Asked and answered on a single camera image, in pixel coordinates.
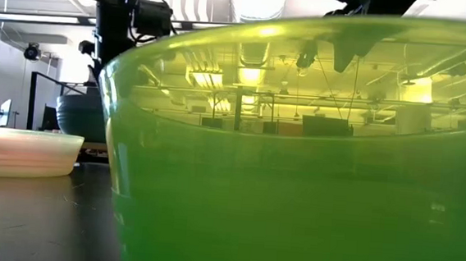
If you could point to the grey ribbed bowl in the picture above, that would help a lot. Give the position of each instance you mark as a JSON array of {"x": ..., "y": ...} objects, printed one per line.
[{"x": 81, "y": 118}]

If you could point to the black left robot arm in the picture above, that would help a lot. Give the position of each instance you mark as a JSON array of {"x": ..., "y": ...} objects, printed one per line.
[{"x": 113, "y": 23}]

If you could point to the green translucent plastic bowl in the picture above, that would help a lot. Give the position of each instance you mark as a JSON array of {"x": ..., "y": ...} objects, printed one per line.
[{"x": 294, "y": 192}]

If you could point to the white computer monitor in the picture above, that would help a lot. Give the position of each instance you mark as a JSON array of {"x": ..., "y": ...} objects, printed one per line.
[{"x": 5, "y": 112}]

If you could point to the cream ribbed bowl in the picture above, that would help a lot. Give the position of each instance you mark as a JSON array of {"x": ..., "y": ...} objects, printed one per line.
[{"x": 17, "y": 152}]

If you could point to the black ceiling camera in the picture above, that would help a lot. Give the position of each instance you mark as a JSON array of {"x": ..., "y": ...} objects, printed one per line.
[{"x": 31, "y": 52}]

